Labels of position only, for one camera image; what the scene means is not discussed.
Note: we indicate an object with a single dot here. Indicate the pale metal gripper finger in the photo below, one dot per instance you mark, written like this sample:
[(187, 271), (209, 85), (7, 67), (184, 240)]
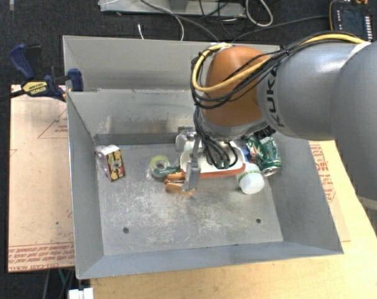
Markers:
[(186, 184), (195, 175)]

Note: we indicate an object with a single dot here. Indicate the green tape dispenser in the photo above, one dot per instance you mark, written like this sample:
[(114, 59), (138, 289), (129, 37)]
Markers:
[(160, 166)]

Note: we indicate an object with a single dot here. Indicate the red and yellow small box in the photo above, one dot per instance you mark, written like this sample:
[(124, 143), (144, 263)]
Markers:
[(114, 164)]

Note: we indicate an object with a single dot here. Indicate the grey metal bin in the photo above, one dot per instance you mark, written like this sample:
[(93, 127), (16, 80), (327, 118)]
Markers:
[(176, 223)]

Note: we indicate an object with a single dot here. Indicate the brown cardboard board, red print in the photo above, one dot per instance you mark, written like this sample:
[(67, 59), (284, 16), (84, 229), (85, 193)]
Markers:
[(39, 179)]

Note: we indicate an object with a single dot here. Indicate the black cylinder on white bracket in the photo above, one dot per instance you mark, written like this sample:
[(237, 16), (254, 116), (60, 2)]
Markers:
[(267, 132)]

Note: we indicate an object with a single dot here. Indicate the white bowl with red rim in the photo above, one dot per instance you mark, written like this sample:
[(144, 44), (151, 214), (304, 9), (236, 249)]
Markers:
[(207, 167)]

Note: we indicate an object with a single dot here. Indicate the orange toy food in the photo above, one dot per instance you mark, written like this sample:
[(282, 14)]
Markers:
[(175, 188)]

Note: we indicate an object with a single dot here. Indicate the crushed green can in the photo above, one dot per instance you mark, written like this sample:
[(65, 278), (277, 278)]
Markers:
[(265, 154)]

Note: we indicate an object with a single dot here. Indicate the white plastic bottle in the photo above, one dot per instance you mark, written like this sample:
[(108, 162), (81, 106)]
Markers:
[(251, 181)]

